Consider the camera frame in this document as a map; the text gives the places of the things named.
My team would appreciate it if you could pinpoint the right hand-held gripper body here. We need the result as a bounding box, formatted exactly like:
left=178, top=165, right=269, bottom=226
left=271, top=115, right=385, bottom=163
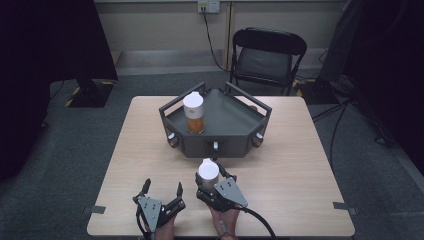
left=194, top=173, right=250, bottom=214

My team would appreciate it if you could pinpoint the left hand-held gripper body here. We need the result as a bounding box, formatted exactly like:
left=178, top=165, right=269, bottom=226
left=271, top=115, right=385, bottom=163
left=132, top=194, right=187, bottom=234

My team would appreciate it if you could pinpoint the white-capped amber bottle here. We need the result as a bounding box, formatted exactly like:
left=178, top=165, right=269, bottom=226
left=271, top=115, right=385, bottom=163
left=182, top=91, right=205, bottom=135
left=197, top=158, right=221, bottom=192

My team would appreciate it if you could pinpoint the dark grey corner rack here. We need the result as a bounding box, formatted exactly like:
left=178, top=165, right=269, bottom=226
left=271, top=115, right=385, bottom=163
left=158, top=80, right=273, bottom=160

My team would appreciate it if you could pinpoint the person's left hand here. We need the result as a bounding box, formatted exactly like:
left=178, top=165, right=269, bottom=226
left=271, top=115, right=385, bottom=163
left=153, top=217, right=178, bottom=240

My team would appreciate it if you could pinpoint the person's right hand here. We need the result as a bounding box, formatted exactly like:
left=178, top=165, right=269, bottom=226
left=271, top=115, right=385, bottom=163
left=206, top=204, right=242, bottom=240

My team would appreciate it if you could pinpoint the grey tape strip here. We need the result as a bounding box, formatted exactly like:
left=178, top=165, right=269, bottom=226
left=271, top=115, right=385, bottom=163
left=332, top=201, right=359, bottom=216
left=82, top=205, right=107, bottom=215

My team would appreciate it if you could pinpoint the black folding chair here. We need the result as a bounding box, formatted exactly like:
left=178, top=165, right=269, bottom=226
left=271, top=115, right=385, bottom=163
left=229, top=27, right=309, bottom=97

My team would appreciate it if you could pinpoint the black curtain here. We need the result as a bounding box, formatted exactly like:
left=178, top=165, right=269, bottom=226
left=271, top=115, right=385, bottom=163
left=343, top=0, right=424, bottom=168
left=0, top=0, right=119, bottom=183

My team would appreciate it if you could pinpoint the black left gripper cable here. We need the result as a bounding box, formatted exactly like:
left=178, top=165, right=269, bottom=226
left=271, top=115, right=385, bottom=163
left=135, top=209, right=150, bottom=239

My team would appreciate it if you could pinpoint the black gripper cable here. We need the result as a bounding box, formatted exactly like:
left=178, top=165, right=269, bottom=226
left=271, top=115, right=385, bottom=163
left=240, top=206, right=278, bottom=240
left=135, top=209, right=150, bottom=239

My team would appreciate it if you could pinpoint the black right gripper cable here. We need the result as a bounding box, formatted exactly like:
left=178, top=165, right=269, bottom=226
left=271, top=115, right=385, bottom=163
left=240, top=206, right=278, bottom=240

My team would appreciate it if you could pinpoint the black stand base plate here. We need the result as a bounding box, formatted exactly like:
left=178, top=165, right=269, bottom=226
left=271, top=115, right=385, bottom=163
left=64, top=79, right=116, bottom=109
left=294, top=78, right=340, bottom=105

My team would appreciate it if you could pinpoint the black floor cable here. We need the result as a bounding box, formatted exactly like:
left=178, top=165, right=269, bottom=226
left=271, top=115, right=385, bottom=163
left=311, top=103, right=346, bottom=123
left=328, top=99, right=351, bottom=169

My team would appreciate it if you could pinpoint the black wall power cable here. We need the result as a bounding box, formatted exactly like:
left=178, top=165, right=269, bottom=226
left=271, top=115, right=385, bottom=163
left=201, top=11, right=232, bottom=73

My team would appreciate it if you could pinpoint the white wall socket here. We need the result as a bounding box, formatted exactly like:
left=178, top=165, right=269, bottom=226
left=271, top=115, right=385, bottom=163
left=197, top=0, right=221, bottom=15

